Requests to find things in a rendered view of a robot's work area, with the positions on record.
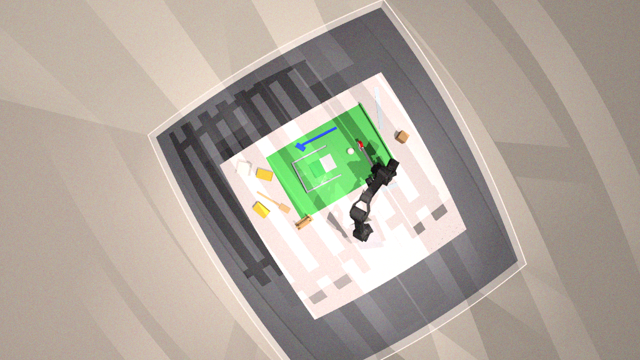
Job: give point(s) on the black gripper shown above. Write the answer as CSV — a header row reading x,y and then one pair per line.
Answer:
x,y
370,180

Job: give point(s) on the brown cube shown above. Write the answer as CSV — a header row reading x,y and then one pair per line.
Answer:
x,y
402,137

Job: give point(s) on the yellow rectangular block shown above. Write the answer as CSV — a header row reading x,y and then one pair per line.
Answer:
x,y
264,174
261,209

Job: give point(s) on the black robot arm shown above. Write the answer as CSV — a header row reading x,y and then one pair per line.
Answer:
x,y
384,175

